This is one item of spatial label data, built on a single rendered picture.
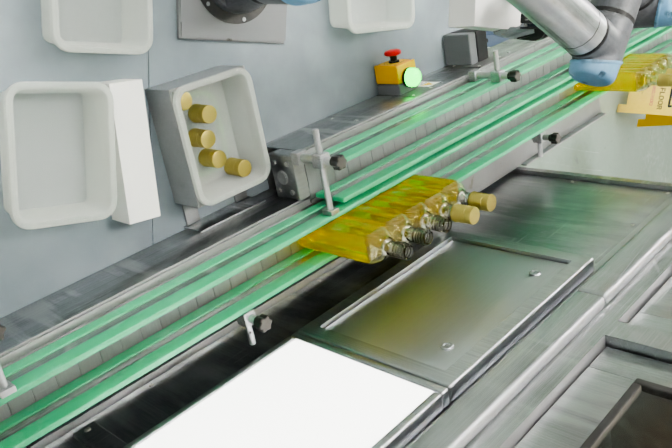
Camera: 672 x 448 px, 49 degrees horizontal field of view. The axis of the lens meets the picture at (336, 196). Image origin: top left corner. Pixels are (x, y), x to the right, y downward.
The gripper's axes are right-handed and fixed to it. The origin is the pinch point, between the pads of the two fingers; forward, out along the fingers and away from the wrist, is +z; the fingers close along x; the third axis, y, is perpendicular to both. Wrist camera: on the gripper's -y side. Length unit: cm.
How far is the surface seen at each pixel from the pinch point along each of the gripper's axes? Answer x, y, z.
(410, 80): 13.5, -2.1, 24.6
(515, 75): 12.0, -20.2, 8.5
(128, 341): 56, 73, 21
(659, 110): 29, -305, 87
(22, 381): 55, 93, 14
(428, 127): 24.1, -5.2, 21.4
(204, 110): 19, 52, 28
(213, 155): 28, 50, 28
